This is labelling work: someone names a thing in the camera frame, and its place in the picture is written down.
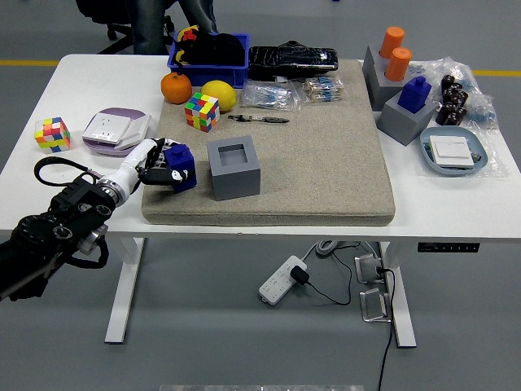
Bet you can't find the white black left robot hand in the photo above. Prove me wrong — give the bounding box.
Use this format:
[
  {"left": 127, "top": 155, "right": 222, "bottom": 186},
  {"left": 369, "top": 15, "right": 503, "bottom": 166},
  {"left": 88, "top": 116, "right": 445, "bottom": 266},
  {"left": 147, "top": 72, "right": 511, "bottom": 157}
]
[{"left": 106, "top": 137, "right": 193, "bottom": 203}]

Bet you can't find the blue square seal stamp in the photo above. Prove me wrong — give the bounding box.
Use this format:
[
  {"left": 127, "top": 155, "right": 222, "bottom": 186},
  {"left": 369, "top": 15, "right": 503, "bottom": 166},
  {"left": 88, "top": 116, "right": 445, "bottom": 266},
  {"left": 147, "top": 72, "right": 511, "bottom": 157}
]
[
  {"left": 397, "top": 76, "right": 431, "bottom": 114},
  {"left": 162, "top": 144, "right": 198, "bottom": 192}
]

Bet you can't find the grey square seal holder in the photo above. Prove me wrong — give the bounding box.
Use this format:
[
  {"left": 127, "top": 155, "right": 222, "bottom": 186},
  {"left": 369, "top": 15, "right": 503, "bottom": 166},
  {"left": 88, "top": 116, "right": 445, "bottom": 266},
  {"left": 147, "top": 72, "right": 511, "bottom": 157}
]
[
  {"left": 206, "top": 135, "right": 261, "bottom": 202},
  {"left": 376, "top": 90, "right": 439, "bottom": 147}
]

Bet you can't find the orange cylinder seal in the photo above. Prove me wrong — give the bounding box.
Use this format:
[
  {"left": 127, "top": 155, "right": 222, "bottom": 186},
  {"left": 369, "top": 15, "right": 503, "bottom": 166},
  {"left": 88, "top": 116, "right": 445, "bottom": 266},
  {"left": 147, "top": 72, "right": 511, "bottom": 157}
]
[
  {"left": 379, "top": 26, "right": 405, "bottom": 59},
  {"left": 384, "top": 46, "right": 414, "bottom": 82}
]

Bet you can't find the purple plastic tray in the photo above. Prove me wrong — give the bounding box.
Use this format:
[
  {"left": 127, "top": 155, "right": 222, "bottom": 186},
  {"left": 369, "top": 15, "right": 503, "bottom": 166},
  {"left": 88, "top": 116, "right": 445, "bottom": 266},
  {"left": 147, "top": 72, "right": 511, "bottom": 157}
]
[{"left": 81, "top": 107, "right": 152, "bottom": 157}]

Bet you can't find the pastel colour puzzle cube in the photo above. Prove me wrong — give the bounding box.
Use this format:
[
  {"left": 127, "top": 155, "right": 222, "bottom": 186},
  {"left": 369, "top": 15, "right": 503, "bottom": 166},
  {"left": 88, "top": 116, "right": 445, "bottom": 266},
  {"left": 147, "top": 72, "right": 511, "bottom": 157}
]
[{"left": 33, "top": 116, "right": 72, "bottom": 155}]

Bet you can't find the orange fruit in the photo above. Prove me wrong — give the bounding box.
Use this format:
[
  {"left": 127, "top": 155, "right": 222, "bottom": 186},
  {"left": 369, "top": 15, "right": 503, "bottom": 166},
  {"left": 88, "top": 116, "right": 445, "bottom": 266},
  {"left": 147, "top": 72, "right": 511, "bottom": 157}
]
[{"left": 160, "top": 72, "right": 193, "bottom": 105}]

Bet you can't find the bright colour puzzle cube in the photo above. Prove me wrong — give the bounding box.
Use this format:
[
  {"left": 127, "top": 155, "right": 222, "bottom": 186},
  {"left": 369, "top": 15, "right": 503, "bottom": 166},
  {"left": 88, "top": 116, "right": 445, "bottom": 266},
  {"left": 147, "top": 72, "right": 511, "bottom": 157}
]
[{"left": 183, "top": 91, "right": 221, "bottom": 134}]

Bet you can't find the yellow lemon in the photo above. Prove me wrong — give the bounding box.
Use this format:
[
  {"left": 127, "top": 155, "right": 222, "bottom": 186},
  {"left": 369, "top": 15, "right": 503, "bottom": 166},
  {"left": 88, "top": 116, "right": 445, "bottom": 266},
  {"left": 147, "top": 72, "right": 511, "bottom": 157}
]
[{"left": 201, "top": 80, "right": 238, "bottom": 113}]

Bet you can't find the blue plastic bin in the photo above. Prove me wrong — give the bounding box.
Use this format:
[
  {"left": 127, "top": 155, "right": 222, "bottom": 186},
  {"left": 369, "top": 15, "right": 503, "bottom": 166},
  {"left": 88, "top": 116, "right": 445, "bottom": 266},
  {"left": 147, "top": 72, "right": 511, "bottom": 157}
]
[{"left": 167, "top": 32, "right": 251, "bottom": 89}]

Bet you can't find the white table leg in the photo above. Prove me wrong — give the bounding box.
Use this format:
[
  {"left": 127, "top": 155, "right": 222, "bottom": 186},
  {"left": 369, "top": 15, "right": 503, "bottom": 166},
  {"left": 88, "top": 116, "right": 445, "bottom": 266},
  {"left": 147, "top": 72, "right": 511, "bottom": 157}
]
[
  {"left": 376, "top": 241, "right": 418, "bottom": 349},
  {"left": 104, "top": 237, "right": 146, "bottom": 345}
]

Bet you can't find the person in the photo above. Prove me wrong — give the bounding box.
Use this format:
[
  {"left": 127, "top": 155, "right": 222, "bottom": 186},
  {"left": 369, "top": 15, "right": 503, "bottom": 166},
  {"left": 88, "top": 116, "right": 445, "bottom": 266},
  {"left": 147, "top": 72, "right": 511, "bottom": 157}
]
[{"left": 121, "top": 0, "right": 219, "bottom": 56}]

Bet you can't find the black pen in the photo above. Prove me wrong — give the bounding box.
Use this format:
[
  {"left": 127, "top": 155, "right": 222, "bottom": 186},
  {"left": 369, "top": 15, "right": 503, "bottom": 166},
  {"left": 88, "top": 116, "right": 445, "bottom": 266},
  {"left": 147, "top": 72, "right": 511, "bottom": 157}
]
[{"left": 227, "top": 114, "right": 291, "bottom": 125}]

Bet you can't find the yellow and red toy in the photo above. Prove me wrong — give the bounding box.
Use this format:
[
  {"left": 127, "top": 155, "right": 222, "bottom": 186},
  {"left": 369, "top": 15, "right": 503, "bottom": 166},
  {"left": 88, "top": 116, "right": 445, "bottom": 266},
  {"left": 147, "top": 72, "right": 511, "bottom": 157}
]
[{"left": 173, "top": 24, "right": 200, "bottom": 66}]

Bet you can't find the black cloth bundle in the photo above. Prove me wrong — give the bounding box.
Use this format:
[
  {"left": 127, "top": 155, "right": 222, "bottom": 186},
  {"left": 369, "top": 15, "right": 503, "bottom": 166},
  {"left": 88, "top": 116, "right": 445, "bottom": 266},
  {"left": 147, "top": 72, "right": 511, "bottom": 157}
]
[{"left": 178, "top": 30, "right": 247, "bottom": 66}]

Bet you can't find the bag of blue resistors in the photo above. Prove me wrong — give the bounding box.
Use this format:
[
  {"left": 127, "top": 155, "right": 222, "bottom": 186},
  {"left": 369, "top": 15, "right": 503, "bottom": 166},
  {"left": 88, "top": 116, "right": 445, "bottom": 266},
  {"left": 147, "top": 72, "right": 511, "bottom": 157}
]
[{"left": 239, "top": 79, "right": 302, "bottom": 112}]

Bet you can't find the black office chair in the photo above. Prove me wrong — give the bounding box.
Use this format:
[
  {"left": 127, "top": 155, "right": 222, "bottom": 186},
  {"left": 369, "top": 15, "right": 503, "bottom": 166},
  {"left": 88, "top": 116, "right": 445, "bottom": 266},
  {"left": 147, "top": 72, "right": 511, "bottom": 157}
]
[{"left": 75, "top": 0, "right": 179, "bottom": 56}]

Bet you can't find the grey-brown fabric mat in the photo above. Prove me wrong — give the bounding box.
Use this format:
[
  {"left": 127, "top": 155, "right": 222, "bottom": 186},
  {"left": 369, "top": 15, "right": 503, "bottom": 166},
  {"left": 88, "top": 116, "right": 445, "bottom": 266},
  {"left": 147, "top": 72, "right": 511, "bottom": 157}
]
[{"left": 141, "top": 59, "right": 396, "bottom": 227}]

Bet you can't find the white power strip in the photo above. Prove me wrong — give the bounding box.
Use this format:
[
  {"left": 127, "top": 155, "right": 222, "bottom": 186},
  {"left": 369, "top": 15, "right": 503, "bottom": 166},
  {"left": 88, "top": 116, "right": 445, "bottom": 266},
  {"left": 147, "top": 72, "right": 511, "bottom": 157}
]
[{"left": 258, "top": 255, "right": 309, "bottom": 305}]

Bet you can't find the black wrapped pack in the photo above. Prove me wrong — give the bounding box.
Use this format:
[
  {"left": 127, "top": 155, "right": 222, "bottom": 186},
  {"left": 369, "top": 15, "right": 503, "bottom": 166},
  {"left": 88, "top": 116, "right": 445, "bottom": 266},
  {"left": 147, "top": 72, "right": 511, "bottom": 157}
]
[{"left": 247, "top": 40, "right": 339, "bottom": 81}]

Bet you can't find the black power adapter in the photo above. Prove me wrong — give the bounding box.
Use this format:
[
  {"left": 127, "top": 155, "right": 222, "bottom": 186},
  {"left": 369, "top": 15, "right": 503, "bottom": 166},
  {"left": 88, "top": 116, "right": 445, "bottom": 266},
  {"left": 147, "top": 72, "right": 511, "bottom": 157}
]
[{"left": 289, "top": 265, "right": 310, "bottom": 288}]

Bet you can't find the tall grey holder block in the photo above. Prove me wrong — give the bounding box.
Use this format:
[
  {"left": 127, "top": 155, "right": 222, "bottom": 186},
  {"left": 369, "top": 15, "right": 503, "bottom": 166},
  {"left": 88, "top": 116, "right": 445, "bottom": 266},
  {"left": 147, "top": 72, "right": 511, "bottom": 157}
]
[{"left": 362, "top": 43, "right": 412, "bottom": 112}]

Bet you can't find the light blue plastic tray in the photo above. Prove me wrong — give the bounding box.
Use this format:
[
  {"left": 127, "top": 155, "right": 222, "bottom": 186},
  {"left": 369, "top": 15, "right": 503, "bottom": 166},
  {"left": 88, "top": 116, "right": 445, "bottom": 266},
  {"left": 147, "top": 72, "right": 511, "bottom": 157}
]
[{"left": 419, "top": 125, "right": 489, "bottom": 178}]

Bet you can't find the black table control panel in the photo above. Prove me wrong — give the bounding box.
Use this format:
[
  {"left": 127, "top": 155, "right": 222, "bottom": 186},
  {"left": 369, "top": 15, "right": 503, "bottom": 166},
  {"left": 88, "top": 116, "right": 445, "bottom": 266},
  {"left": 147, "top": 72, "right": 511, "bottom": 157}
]
[{"left": 417, "top": 242, "right": 480, "bottom": 253}]

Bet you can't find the clear bag with blue parts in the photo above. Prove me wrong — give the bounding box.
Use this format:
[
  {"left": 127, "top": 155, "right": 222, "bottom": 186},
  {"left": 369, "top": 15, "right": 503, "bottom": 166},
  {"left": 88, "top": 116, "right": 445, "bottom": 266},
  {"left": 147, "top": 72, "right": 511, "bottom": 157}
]
[{"left": 409, "top": 56, "right": 498, "bottom": 131}]

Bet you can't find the clear flat plastic bag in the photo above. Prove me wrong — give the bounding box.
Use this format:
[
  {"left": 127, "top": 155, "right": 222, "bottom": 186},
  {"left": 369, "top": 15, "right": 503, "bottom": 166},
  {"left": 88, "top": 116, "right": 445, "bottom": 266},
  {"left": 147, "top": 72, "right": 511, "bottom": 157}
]
[{"left": 418, "top": 121, "right": 510, "bottom": 178}]

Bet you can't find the white wall socket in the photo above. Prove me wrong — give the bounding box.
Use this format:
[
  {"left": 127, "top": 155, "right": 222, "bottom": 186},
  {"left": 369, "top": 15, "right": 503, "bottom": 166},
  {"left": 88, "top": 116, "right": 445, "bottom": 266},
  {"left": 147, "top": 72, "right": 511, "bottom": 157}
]
[{"left": 82, "top": 112, "right": 134, "bottom": 147}]

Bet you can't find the white power cable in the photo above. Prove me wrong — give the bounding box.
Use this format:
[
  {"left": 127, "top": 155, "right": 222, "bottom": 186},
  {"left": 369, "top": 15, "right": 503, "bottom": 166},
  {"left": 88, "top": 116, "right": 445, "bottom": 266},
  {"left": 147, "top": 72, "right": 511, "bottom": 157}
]
[{"left": 303, "top": 239, "right": 361, "bottom": 258}]

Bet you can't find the thin black adapter cable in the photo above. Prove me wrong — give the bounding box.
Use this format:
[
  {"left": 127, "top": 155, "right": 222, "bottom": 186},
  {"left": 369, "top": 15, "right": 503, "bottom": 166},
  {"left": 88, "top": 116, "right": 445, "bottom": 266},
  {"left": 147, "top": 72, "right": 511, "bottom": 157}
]
[{"left": 304, "top": 243, "right": 363, "bottom": 306}]

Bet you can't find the metal floor bracket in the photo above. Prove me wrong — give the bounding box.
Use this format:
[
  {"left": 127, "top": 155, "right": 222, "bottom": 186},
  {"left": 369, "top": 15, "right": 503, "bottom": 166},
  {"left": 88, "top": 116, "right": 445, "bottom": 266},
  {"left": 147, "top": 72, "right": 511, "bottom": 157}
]
[
  {"left": 358, "top": 288, "right": 392, "bottom": 324},
  {"left": 353, "top": 253, "right": 387, "bottom": 284}
]

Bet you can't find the black floor cable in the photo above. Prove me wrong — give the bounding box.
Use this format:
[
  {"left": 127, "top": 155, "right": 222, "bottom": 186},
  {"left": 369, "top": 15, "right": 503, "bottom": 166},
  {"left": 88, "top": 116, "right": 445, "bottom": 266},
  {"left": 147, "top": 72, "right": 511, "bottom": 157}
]
[{"left": 376, "top": 266, "right": 398, "bottom": 391}]

